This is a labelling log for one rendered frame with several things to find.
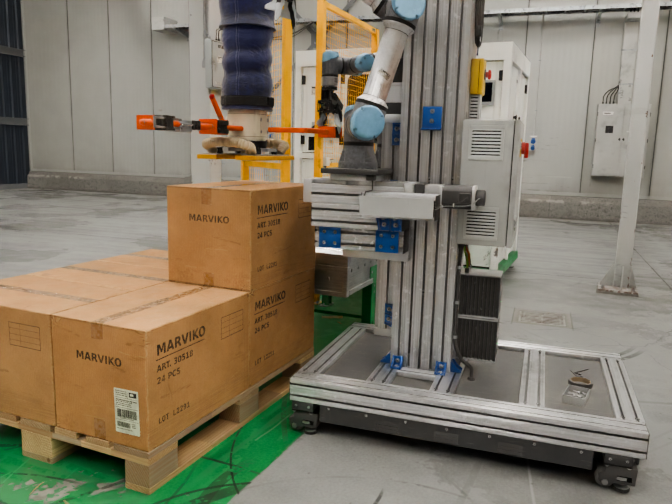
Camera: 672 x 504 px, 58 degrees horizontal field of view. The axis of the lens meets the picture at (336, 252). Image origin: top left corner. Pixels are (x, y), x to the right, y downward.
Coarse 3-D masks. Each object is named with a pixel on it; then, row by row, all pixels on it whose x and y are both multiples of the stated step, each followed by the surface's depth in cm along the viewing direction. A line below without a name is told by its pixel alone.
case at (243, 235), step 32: (192, 192) 244; (224, 192) 238; (256, 192) 237; (288, 192) 261; (192, 224) 246; (224, 224) 240; (256, 224) 239; (288, 224) 264; (192, 256) 248; (224, 256) 242; (256, 256) 241; (288, 256) 267; (256, 288) 244
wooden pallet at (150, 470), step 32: (256, 384) 251; (288, 384) 283; (0, 416) 219; (224, 416) 244; (32, 448) 214; (64, 448) 216; (96, 448) 201; (128, 448) 195; (160, 448) 197; (192, 448) 221; (128, 480) 197; (160, 480) 199
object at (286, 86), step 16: (288, 32) 370; (272, 48) 395; (288, 48) 372; (272, 64) 397; (288, 64) 374; (288, 80) 375; (272, 96) 400; (288, 96) 377; (288, 112) 378; (288, 160) 384; (256, 176) 433; (288, 176) 385
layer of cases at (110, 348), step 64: (128, 256) 308; (0, 320) 212; (64, 320) 199; (128, 320) 197; (192, 320) 207; (256, 320) 247; (0, 384) 217; (64, 384) 203; (128, 384) 192; (192, 384) 211
